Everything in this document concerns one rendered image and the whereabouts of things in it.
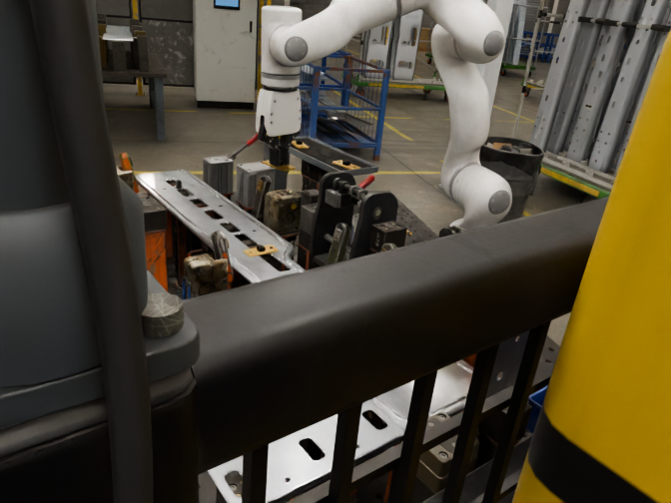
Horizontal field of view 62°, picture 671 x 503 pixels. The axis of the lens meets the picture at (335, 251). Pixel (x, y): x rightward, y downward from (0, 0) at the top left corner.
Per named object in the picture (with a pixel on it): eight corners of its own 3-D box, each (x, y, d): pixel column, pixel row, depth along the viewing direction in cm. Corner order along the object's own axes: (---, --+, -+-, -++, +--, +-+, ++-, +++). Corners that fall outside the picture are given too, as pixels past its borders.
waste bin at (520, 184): (444, 223, 450) (461, 134, 420) (502, 222, 466) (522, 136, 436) (475, 250, 407) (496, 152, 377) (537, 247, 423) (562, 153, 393)
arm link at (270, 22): (306, 76, 118) (294, 69, 126) (309, 8, 112) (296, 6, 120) (267, 75, 115) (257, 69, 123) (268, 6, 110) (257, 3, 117)
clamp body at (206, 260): (176, 380, 138) (171, 254, 124) (221, 365, 145) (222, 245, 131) (191, 401, 132) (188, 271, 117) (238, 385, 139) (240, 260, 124)
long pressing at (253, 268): (122, 178, 184) (122, 174, 183) (187, 171, 197) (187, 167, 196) (406, 439, 86) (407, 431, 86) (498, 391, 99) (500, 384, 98)
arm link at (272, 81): (284, 69, 126) (284, 82, 128) (253, 70, 121) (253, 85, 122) (309, 74, 121) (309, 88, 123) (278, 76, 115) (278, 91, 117)
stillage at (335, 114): (282, 133, 681) (286, 51, 642) (343, 134, 707) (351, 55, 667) (309, 161, 579) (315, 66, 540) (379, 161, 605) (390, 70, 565)
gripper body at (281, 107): (287, 78, 127) (285, 127, 132) (251, 81, 121) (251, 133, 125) (309, 83, 123) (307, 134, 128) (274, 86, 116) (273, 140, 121)
